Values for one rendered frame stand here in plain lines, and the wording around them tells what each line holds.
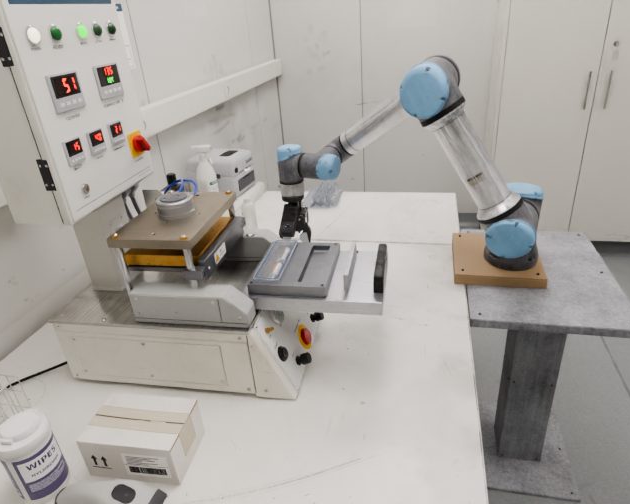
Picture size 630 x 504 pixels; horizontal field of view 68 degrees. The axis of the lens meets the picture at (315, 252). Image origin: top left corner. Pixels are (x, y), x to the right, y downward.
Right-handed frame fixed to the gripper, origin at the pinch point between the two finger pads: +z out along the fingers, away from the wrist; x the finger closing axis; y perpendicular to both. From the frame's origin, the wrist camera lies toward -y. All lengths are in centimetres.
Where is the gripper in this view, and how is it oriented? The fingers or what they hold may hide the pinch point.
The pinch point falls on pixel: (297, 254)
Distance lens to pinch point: 154.7
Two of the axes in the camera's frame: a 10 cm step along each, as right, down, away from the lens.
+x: -9.9, 0.0, 1.6
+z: 0.7, 8.9, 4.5
